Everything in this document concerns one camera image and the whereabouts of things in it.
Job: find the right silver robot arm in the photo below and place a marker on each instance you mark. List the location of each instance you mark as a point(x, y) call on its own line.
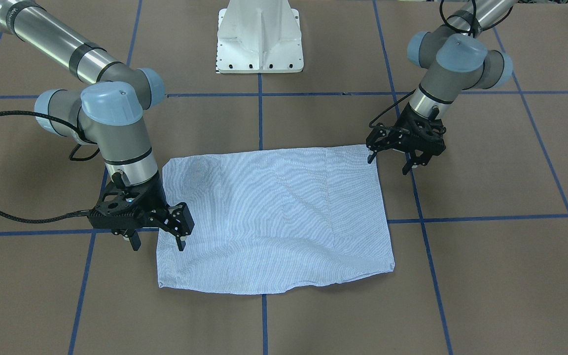
point(107, 113)

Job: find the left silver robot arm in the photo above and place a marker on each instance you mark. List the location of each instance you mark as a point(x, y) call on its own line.
point(455, 60)

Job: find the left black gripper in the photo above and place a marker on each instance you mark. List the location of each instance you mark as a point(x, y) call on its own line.
point(404, 129)

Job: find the light blue striped shirt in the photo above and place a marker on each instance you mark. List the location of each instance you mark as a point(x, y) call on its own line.
point(268, 221)

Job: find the white camera stand pedestal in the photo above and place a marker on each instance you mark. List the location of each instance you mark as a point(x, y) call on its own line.
point(259, 36)

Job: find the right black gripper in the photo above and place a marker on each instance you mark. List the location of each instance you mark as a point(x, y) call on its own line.
point(154, 199)

